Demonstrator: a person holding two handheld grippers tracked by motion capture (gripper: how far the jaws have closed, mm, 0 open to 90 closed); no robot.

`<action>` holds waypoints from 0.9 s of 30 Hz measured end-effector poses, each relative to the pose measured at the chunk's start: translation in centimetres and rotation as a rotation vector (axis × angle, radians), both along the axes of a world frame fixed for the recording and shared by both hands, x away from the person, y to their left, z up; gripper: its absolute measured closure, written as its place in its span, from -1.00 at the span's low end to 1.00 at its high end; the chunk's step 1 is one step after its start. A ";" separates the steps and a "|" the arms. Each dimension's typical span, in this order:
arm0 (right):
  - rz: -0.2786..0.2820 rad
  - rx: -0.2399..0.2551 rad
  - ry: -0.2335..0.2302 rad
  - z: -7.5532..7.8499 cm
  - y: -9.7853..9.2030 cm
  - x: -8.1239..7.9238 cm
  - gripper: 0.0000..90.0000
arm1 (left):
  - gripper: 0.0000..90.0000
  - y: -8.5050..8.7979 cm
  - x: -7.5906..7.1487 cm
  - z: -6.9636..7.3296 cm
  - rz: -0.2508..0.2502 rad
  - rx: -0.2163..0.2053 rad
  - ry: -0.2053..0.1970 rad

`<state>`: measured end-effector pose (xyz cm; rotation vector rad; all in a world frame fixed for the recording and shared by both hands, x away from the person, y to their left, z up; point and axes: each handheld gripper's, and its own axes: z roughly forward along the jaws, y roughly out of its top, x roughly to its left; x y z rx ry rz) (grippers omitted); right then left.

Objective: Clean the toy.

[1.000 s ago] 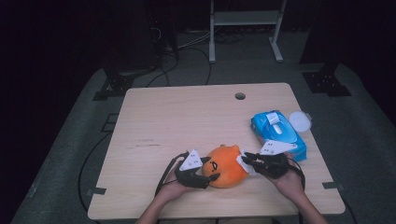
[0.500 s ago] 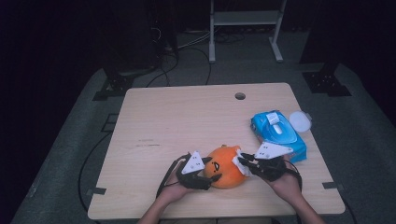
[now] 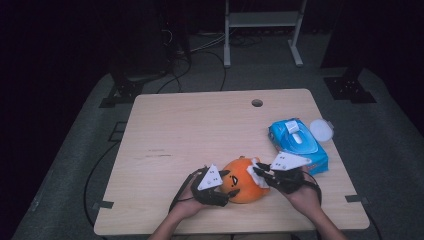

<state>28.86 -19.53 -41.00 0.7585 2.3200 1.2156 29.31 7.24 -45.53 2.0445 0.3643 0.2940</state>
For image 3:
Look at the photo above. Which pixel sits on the blue wet wipe pack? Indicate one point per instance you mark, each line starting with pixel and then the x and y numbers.
pixel 300 143

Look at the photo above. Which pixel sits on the white round plastic lid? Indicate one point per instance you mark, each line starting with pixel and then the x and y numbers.
pixel 321 130

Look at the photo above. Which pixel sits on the orange plush toy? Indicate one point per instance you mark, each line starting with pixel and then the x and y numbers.
pixel 245 186

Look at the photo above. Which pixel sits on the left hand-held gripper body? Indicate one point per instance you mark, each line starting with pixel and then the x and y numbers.
pixel 210 180

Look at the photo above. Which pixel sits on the person's left hand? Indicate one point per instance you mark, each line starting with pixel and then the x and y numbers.
pixel 188 206

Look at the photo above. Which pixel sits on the person's right hand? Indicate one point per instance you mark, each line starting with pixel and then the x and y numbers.
pixel 306 200

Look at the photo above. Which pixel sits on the black stand base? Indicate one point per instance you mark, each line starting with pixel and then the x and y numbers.
pixel 128 90
pixel 348 88

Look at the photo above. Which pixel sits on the white wet wipe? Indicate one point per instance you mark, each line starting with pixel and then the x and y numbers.
pixel 258 181

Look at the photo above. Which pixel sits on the black tape strip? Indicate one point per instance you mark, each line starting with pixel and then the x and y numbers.
pixel 356 199
pixel 103 204

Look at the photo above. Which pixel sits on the white metal stand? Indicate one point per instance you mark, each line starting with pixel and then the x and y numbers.
pixel 261 19

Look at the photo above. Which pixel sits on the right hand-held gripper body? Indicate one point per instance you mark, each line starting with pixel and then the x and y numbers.
pixel 288 176

